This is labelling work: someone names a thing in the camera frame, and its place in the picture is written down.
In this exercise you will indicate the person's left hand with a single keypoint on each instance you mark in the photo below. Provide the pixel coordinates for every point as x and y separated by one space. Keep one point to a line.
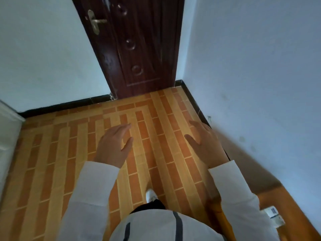
110 148

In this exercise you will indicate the person's right hand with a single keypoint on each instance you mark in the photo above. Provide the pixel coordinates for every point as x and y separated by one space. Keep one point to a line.
209 146

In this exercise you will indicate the person's left thumb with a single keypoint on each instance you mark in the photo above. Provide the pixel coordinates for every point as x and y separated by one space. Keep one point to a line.
127 146

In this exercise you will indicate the person's right thumb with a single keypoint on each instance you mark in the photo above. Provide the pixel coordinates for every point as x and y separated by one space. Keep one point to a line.
191 142

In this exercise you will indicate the person's left forearm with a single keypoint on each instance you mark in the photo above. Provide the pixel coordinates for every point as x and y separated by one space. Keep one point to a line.
87 198

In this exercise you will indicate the person's right forearm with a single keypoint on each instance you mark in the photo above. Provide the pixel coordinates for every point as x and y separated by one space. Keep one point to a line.
235 198

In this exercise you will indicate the black baseboard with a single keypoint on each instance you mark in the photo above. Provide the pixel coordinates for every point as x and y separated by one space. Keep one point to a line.
65 105
193 102

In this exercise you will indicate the white shoe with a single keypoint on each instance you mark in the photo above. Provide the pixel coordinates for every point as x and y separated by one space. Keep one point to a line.
151 195

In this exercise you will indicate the black trouser leg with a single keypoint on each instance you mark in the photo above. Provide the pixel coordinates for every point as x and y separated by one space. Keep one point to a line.
150 206

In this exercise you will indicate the white jacket torso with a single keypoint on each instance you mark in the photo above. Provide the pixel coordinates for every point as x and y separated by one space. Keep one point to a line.
160 227

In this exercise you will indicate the dark brown wooden door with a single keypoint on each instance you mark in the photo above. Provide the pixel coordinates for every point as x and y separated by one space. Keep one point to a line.
140 42

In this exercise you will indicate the small white box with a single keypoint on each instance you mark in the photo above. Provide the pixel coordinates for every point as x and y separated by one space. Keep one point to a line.
273 216

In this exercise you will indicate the white panel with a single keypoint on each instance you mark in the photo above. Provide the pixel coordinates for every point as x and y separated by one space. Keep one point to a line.
8 148

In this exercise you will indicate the orange wooden furniture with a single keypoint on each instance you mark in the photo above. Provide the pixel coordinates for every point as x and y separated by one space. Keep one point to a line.
293 218

